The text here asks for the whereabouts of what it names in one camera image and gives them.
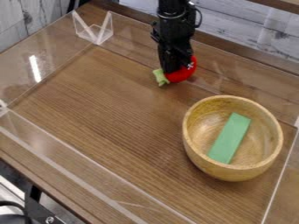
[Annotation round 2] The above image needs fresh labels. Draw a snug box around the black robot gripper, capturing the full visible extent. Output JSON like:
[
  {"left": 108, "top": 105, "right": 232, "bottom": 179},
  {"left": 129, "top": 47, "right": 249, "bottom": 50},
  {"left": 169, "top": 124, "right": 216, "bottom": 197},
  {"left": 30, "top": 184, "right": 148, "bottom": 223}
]
[{"left": 150, "top": 12, "right": 197, "bottom": 74}]

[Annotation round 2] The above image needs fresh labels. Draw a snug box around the red plush fruit green stem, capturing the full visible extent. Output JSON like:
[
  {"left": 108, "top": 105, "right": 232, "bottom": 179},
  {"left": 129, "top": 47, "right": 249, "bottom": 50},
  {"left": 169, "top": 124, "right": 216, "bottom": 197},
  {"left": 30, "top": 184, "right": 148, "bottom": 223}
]
[{"left": 153, "top": 55, "right": 197, "bottom": 87}]

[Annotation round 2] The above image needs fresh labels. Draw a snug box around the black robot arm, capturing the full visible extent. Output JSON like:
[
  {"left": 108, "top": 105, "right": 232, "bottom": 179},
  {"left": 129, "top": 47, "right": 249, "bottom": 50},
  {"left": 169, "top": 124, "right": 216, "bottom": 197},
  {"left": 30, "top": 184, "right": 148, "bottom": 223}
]
[{"left": 150, "top": 0, "right": 202, "bottom": 74}]

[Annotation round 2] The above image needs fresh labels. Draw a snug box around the wooden bowl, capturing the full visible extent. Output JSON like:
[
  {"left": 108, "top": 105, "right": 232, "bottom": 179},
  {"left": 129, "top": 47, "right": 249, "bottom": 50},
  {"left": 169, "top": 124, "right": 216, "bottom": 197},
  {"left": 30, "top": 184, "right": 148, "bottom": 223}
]
[{"left": 181, "top": 95, "right": 284, "bottom": 182}]

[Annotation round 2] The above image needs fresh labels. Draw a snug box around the green rectangular block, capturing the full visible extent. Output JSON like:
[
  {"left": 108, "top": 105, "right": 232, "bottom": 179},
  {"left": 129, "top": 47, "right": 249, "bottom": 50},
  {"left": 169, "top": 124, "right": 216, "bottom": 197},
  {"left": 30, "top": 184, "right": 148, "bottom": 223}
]
[{"left": 208, "top": 113, "right": 250, "bottom": 164}]

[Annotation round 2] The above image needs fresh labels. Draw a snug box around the clear acrylic tray wall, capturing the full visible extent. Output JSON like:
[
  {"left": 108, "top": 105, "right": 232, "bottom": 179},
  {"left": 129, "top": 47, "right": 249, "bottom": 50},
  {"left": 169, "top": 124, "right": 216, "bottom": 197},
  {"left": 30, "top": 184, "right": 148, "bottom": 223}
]
[{"left": 0, "top": 4, "right": 299, "bottom": 224}]

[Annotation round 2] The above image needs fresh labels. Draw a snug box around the black table leg bracket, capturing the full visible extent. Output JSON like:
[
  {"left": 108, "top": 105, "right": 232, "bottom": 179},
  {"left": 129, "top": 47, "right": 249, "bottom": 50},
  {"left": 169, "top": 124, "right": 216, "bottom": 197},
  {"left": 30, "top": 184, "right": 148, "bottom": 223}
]
[{"left": 24, "top": 185, "right": 65, "bottom": 224}]

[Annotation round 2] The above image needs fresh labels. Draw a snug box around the black cable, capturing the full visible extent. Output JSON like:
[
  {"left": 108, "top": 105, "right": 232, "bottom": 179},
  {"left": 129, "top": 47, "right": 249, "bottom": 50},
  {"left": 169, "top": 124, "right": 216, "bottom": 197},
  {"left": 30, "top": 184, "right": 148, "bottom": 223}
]
[{"left": 0, "top": 200, "right": 33, "bottom": 224}]

